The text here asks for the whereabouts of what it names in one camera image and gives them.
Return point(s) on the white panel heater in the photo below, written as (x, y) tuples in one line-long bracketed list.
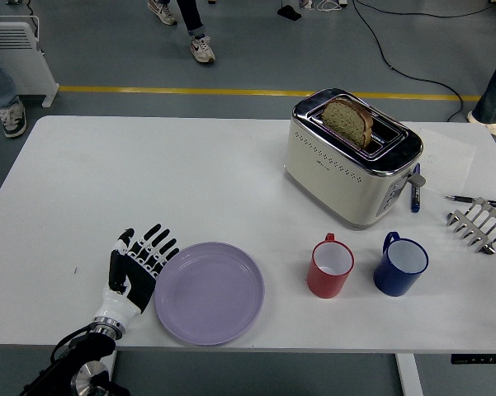
[(29, 74)]

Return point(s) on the black table control panel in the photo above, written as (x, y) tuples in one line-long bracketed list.
[(478, 359)]

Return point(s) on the white table leg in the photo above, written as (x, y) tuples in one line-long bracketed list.
[(408, 377), (111, 363)]

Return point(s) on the blue mug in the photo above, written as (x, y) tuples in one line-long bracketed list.
[(390, 280)]

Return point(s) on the brown bread slice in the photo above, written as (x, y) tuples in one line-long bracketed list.
[(346, 119)]

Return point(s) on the cream and chrome toaster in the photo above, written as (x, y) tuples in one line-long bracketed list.
[(334, 173)]

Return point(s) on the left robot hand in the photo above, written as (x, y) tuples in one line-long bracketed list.
[(119, 307)]

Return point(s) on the yellow floor tape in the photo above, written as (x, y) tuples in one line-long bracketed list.
[(190, 89)]

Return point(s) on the blue marker pen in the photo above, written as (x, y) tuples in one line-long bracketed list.
[(415, 202)]

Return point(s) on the black pen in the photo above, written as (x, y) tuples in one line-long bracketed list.
[(462, 199)]

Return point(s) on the black floor stand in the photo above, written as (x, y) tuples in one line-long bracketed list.
[(289, 12)]

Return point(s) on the person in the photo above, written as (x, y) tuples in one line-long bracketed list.
[(0, 82), (190, 16), (495, 95)]

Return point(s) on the purple round plate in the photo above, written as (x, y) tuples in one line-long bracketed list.
[(210, 293)]

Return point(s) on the white paper sheet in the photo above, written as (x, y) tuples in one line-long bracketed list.
[(450, 161)]

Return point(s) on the red mug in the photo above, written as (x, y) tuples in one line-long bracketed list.
[(324, 284)]

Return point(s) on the metal toast rack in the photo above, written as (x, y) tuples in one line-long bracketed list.
[(454, 217)]

